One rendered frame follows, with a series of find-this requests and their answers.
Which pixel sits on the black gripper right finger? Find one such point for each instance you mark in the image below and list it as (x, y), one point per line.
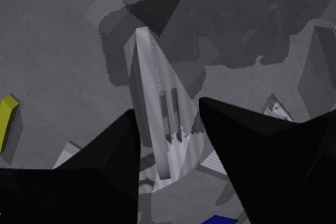
(268, 160)

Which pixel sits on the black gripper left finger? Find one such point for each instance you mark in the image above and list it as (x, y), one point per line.
(98, 185)

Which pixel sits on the yellow rectangular bar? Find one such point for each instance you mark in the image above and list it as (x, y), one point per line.
(7, 112)

